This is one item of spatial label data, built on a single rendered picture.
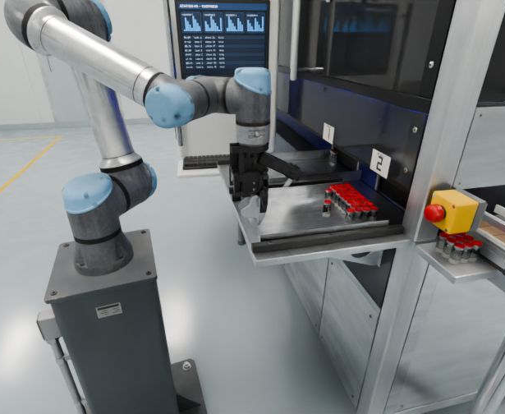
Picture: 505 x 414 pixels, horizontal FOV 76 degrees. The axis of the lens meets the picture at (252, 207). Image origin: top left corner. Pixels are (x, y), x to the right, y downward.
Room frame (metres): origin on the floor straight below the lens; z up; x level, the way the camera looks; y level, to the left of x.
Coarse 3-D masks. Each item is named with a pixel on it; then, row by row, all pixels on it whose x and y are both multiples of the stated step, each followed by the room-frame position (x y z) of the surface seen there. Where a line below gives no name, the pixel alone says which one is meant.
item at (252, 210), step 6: (252, 198) 0.69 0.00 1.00; (258, 198) 0.69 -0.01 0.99; (252, 204) 0.69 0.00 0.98; (258, 204) 0.70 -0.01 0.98; (246, 210) 0.69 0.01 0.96; (252, 210) 0.69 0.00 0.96; (258, 210) 0.70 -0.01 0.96; (246, 216) 0.69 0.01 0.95; (252, 216) 0.69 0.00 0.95; (258, 216) 0.70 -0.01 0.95; (258, 222) 0.70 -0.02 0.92
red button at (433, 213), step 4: (436, 204) 0.62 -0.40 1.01; (428, 208) 0.62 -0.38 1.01; (432, 208) 0.61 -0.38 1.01; (436, 208) 0.61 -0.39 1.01; (440, 208) 0.61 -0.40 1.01; (424, 212) 0.63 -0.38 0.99; (428, 212) 0.62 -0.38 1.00; (432, 212) 0.61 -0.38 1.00; (436, 212) 0.60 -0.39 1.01; (440, 212) 0.60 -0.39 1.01; (428, 216) 0.61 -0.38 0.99; (432, 216) 0.60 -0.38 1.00; (436, 216) 0.60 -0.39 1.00; (440, 216) 0.60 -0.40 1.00; (428, 220) 0.61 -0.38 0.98; (432, 220) 0.60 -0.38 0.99; (436, 220) 0.60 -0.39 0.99; (440, 220) 0.60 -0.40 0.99
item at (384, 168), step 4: (376, 152) 0.89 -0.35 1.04; (372, 156) 0.91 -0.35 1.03; (376, 156) 0.89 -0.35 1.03; (384, 156) 0.85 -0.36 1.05; (372, 160) 0.90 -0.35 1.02; (376, 160) 0.88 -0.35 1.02; (380, 160) 0.87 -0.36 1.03; (384, 160) 0.85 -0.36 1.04; (388, 160) 0.83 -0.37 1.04; (372, 164) 0.90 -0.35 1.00; (376, 164) 0.88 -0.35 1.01; (384, 164) 0.84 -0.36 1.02; (388, 164) 0.83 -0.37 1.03; (372, 168) 0.90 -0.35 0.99; (380, 168) 0.86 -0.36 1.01; (384, 168) 0.84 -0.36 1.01; (388, 168) 0.83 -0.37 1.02; (380, 172) 0.86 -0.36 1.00; (384, 172) 0.84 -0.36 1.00; (384, 176) 0.84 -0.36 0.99
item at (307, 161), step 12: (276, 156) 1.29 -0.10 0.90; (288, 156) 1.30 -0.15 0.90; (300, 156) 1.31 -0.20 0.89; (312, 156) 1.32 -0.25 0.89; (324, 156) 1.33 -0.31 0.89; (300, 168) 1.20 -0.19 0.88; (312, 168) 1.20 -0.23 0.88; (324, 168) 1.20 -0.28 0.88; (336, 168) 1.20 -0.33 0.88; (276, 180) 1.02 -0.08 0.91; (300, 180) 1.04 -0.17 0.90; (348, 180) 1.08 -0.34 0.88
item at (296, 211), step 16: (272, 192) 0.93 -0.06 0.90; (288, 192) 0.94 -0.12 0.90; (304, 192) 0.95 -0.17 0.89; (320, 192) 0.96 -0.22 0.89; (272, 208) 0.86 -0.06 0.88; (288, 208) 0.86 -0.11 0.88; (304, 208) 0.86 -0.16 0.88; (320, 208) 0.86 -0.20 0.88; (336, 208) 0.86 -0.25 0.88; (256, 224) 0.71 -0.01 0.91; (272, 224) 0.76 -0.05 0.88; (288, 224) 0.76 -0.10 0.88; (304, 224) 0.76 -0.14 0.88; (320, 224) 0.76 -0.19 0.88; (336, 224) 0.76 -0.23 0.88; (352, 224) 0.71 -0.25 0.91; (368, 224) 0.72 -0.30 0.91; (384, 224) 0.73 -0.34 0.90; (272, 240) 0.67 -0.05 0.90
